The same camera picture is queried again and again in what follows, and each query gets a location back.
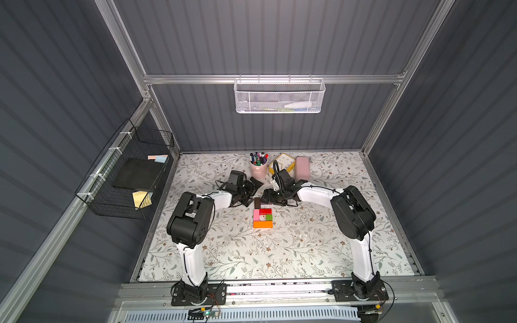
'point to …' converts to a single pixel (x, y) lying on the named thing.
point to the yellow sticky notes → (142, 198)
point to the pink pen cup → (259, 172)
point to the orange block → (263, 224)
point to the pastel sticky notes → (158, 158)
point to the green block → (268, 217)
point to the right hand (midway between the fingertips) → (264, 202)
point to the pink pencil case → (302, 168)
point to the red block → (265, 211)
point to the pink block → (256, 214)
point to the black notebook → (138, 173)
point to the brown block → (257, 202)
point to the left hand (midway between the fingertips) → (262, 190)
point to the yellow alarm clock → (284, 162)
